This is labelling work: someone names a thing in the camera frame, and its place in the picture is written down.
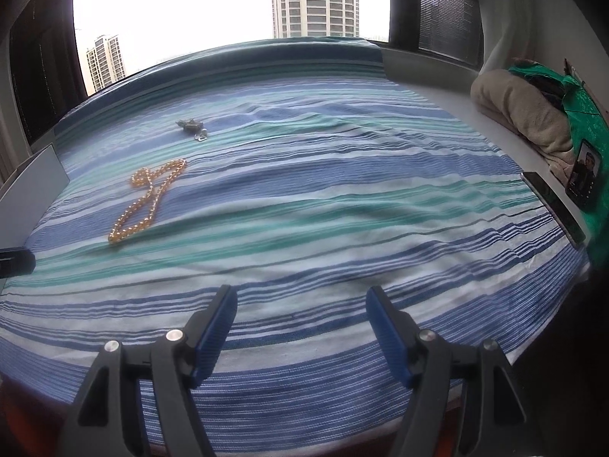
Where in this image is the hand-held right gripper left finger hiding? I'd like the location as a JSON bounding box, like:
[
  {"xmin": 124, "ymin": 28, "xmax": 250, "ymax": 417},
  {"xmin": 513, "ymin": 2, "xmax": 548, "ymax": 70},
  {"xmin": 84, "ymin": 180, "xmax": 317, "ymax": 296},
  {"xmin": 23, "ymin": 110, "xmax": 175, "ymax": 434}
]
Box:
[{"xmin": 59, "ymin": 284, "xmax": 239, "ymax": 457}]

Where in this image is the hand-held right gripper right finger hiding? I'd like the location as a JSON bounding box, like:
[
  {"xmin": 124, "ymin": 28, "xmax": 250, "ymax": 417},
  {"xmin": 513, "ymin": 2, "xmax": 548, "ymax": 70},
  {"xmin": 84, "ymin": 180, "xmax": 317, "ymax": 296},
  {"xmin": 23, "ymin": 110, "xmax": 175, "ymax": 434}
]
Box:
[{"xmin": 366, "ymin": 286, "xmax": 540, "ymax": 457}]

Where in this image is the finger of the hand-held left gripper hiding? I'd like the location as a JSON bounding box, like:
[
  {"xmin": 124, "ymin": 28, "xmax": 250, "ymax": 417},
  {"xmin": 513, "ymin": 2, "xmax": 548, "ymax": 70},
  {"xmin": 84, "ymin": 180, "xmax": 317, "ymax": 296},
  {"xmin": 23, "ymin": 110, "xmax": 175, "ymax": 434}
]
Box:
[{"xmin": 0, "ymin": 246, "xmax": 36, "ymax": 279}]

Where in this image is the gold bead necklace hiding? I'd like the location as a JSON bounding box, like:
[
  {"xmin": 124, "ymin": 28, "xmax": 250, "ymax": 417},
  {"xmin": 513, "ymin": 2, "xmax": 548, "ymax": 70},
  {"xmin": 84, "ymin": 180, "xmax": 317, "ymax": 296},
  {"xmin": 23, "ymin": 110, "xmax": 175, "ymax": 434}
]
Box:
[{"xmin": 107, "ymin": 158, "xmax": 188, "ymax": 246}]

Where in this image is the blue green striped blanket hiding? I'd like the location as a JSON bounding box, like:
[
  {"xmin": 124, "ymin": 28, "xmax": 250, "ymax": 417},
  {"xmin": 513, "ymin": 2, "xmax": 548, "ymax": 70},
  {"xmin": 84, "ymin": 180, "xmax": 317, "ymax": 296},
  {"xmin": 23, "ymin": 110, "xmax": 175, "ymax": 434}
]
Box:
[{"xmin": 0, "ymin": 35, "xmax": 593, "ymax": 443}]

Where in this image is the dark curtain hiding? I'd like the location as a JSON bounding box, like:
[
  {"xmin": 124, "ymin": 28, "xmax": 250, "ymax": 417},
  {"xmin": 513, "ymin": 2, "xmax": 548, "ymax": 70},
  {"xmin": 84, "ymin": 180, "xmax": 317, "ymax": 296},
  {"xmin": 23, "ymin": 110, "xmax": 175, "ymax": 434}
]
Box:
[{"xmin": 10, "ymin": 0, "xmax": 89, "ymax": 146}]

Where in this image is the flat lying smartphone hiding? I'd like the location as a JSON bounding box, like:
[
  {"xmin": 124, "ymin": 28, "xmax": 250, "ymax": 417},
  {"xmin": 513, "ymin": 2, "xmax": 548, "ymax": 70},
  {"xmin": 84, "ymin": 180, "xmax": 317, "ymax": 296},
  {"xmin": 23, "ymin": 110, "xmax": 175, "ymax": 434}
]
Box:
[{"xmin": 521, "ymin": 171, "xmax": 587, "ymax": 249}]

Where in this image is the small high-rise building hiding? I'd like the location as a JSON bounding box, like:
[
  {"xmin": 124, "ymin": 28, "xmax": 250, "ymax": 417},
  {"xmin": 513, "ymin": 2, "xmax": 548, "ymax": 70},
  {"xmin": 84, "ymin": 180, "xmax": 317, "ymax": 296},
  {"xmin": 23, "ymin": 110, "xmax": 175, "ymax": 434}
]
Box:
[{"xmin": 86, "ymin": 34, "xmax": 127, "ymax": 92}]

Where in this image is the photo card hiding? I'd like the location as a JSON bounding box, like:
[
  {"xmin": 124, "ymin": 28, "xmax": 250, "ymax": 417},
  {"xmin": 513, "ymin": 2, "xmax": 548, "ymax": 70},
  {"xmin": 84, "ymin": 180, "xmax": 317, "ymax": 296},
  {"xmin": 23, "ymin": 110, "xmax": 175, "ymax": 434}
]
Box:
[{"xmin": 565, "ymin": 139, "xmax": 603, "ymax": 210}]

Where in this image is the beige folded blanket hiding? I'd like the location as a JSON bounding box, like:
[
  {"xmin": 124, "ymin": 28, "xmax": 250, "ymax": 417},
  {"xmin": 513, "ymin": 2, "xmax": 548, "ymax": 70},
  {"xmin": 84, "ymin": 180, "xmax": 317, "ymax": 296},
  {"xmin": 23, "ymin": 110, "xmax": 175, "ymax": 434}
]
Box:
[{"xmin": 471, "ymin": 69, "xmax": 574, "ymax": 167}]

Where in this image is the green cloth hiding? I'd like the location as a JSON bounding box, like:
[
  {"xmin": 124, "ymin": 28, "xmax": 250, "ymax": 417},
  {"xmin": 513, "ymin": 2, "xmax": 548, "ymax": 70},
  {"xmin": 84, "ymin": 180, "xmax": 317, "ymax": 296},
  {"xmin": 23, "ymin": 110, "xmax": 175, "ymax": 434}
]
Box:
[{"xmin": 507, "ymin": 59, "xmax": 609, "ymax": 258}]

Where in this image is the window blind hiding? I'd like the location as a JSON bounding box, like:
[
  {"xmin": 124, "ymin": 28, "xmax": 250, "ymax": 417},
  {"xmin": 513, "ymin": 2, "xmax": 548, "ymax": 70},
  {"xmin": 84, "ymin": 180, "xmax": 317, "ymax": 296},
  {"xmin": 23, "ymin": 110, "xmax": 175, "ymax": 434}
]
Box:
[{"xmin": 419, "ymin": 0, "xmax": 483, "ymax": 65}]

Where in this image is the tall high-rise building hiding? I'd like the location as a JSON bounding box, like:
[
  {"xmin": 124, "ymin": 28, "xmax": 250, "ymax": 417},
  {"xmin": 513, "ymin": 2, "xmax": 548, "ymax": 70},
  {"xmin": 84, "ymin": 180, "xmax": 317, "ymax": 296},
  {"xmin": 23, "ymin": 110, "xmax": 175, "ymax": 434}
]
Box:
[{"xmin": 271, "ymin": 0, "xmax": 360, "ymax": 39}]

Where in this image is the white curtain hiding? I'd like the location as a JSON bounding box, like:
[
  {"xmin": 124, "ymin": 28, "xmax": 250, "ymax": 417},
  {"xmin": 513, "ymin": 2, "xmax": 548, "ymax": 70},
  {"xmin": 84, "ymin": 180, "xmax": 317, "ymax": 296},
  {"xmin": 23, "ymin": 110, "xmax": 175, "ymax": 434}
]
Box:
[{"xmin": 476, "ymin": 0, "xmax": 609, "ymax": 86}]

